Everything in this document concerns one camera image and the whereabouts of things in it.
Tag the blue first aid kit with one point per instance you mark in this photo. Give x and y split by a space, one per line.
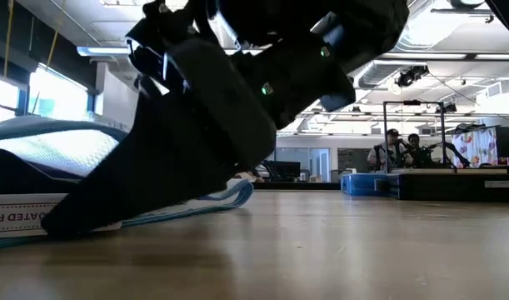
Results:
362 185

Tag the black weekly pill organizer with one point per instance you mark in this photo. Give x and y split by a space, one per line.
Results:
445 189

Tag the black background monitor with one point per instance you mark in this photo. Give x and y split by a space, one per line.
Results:
285 170

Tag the black background station frame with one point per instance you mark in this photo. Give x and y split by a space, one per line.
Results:
442 137

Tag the black ceiling spotlight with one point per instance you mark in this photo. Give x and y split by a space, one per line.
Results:
408 77

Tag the colourful floral cloth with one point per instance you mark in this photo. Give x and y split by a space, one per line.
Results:
475 148

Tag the black background box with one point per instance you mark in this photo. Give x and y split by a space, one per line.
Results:
508 141

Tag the wooden background table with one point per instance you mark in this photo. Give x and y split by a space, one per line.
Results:
466 171

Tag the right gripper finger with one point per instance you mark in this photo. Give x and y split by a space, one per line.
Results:
175 146
166 25

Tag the person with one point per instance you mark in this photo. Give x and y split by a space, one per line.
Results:
418 156
383 156

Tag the dark blue mesh bag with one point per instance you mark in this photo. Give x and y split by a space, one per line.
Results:
71 150

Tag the pink playing card box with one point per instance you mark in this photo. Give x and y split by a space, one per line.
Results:
21 216

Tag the silver ventilation duct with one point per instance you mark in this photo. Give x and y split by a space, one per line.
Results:
387 66

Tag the black background robot arm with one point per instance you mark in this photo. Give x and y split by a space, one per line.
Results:
456 155

